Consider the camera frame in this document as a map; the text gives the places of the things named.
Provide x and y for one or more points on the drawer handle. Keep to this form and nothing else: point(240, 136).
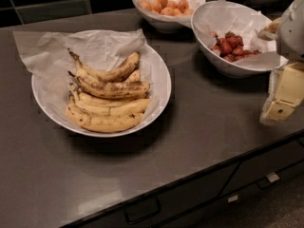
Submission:
point(268, 181)
point(142, 210)

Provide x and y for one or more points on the right drawer handle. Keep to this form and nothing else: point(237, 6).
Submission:
point(268, 181)

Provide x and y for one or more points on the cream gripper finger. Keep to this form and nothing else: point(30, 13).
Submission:
point(273, 80)

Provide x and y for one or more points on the yellow banana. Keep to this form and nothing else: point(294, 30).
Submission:
point(135, 106)
point(84, 98)
point(101, 123)

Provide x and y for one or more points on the red strawberries pile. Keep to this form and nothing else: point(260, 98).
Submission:
point(230, 47)

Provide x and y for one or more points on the large white banana bowl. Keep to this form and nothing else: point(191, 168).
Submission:
point(158, 79)

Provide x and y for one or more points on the dark left drawer front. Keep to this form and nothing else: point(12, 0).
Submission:
point(173, 199)

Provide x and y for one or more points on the small banana behind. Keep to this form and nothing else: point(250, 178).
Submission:
point(135, 76)

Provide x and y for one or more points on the dark drawer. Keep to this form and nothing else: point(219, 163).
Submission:
point(274, 159)
point(173, 199)

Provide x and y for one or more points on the front bottom yellow banana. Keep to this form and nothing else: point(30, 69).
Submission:
point(101, 123)

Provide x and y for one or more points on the spotted banana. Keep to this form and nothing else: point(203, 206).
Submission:
point(116, 74)
point(116, 90)

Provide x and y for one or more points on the dark right drawer front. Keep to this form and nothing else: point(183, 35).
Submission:
point(274, 159)

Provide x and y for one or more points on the white paper under strawberries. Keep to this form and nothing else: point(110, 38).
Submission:
point(228, 19)

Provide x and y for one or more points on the lower yellow banana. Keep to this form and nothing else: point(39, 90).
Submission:
point(135, 106)

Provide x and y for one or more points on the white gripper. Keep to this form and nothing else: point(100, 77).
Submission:
point(291, 32)

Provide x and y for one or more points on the orange apricots pile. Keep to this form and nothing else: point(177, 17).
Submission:
point(168, 7)

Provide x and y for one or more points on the white paper under bananas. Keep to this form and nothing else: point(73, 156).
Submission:
point(47, 54)

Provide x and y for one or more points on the left drawer handle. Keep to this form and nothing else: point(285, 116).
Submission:
point(142, 210)

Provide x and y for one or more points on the white bowl with apricots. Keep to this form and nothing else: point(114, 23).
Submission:
point(161, 22)

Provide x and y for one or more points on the white strawberry bowl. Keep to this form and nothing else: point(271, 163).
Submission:
point(215, 64)

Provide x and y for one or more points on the middle yellow banana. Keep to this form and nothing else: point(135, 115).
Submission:
point(84, 98)

